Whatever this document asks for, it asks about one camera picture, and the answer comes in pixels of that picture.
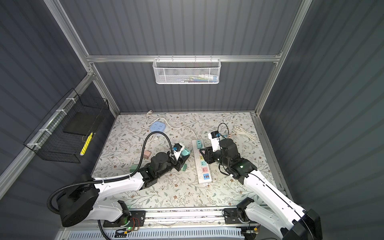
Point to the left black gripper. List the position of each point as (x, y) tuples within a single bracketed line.
[(180, 162)]

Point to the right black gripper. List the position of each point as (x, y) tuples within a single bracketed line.
[(208, 156)]

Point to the pink plug cube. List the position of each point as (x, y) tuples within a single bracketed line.
[(147, 154)]

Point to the long white power strip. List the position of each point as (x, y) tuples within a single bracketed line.
[(203, 170)]

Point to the green plug cube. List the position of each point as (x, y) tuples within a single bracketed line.
[(133, 168), (184, 168)]

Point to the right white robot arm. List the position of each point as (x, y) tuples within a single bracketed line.
[(286, 219)]

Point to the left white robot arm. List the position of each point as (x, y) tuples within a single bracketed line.
[(86, 202)]

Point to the round blue power hub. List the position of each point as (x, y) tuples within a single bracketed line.
[(157, 126)]

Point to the floral patterned table mat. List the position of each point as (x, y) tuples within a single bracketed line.
[(131, 133)]

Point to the yellow marker pen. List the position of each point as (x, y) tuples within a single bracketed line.
[(86, 144)]

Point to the black foam pad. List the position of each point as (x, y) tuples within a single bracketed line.
[(83, 124)]

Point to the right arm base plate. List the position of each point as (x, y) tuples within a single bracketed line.
[(231, 217)]

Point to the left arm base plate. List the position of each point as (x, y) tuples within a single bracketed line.
[(133, 219)]

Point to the white wire mesh basket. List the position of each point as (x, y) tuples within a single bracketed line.
[(184, 71)]

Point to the black wire basket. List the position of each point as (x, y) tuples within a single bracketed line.
[(67, 134)]

